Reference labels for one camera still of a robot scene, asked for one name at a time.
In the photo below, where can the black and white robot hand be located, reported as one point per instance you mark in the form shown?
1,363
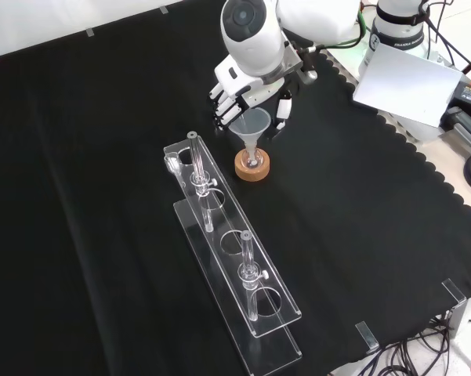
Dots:
243,88

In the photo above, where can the clear plastic funnel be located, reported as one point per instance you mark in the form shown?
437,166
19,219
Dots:
251,127

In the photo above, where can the small glass round-bottom flask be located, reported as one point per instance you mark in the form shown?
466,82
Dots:
258,161

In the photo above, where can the clear acrylic funnel stand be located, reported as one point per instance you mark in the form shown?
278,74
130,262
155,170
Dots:
235,274

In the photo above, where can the grey tape strip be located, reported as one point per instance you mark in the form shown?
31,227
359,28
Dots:
164,9
90,33

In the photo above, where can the black cloth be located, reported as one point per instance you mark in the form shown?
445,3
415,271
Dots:
102,196

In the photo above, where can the black power adapter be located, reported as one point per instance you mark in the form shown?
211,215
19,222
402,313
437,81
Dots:
470,94

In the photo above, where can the clear cloth clip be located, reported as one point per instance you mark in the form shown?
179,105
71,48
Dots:
367,336
454,291

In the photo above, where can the grey metal base plate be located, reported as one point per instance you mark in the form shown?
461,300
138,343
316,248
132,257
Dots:
419,131

